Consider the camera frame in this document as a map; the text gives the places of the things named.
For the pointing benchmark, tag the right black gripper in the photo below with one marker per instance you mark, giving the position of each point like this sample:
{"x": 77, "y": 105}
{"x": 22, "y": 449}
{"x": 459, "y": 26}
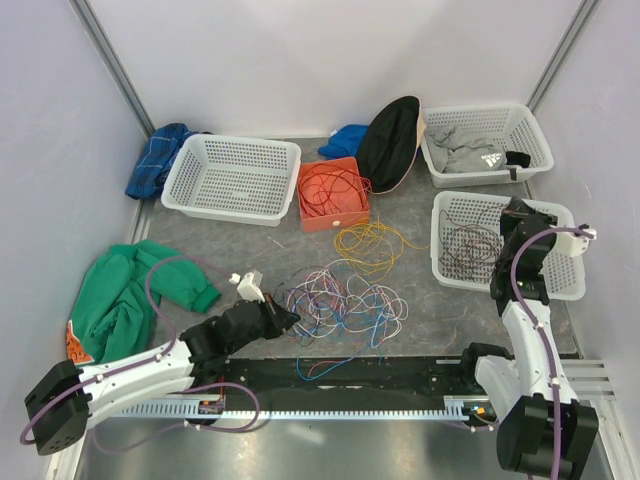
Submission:
{"x": 515, "y": 211}

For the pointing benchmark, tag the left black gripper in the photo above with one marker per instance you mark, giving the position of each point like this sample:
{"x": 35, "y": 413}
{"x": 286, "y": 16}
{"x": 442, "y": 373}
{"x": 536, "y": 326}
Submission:
{"x": 280, "y": 319}

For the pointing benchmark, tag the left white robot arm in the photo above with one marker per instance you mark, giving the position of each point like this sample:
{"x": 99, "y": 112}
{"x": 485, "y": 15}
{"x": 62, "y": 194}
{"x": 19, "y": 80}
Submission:
{"x": 70, "y": 400}

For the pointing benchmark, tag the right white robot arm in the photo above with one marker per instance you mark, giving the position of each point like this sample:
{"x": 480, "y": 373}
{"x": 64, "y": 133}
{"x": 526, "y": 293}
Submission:
{"x": 543, "y": 429}

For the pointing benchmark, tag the grey adidas garment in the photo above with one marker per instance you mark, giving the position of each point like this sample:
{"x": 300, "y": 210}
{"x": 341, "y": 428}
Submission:
{"x": 467, "y": 157}

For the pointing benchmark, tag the far right white basket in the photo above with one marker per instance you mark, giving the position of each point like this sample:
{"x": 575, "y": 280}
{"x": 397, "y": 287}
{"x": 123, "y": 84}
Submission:
{"x": 511, "y": 124}

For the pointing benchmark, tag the orange square box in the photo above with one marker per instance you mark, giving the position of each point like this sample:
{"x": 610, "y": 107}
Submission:
{"x": 332, "y": 194}

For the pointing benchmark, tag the left white plastic basket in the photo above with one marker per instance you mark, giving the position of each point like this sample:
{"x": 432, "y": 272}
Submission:
{"x": 234, "y": 179}

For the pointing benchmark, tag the black bucket hat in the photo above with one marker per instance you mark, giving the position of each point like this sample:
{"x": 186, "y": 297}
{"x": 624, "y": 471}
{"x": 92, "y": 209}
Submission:
{"x": 390, "y": 144}

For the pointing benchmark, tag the green shirt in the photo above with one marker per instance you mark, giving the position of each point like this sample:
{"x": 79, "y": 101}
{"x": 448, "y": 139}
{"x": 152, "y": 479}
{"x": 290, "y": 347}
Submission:
{"x": 112, "y": 317}

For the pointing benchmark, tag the bright blue cloth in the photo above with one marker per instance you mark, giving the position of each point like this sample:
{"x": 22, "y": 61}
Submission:
{"x": 344, "y": 142}

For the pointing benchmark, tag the blue plaid cloth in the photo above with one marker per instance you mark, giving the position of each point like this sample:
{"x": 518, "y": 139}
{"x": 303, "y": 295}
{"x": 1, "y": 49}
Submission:
{"x": 156, "y": 160}

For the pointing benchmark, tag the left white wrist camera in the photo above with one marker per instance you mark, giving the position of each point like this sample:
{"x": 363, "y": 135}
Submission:
{"x": 248, "y": 286}

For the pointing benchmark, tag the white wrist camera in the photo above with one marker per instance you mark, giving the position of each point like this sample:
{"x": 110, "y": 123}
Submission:
{"x": 574, "y": 242}
{"x": 248, "y": 286}

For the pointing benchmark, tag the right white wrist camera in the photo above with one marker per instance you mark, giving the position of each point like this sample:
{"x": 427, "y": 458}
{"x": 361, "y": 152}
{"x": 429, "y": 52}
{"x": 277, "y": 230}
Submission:
{"x": 574, "y": 242}

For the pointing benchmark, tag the slotted cable duct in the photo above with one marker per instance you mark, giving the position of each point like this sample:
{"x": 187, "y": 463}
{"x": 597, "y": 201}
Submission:
{"x": 320, "y": 405}

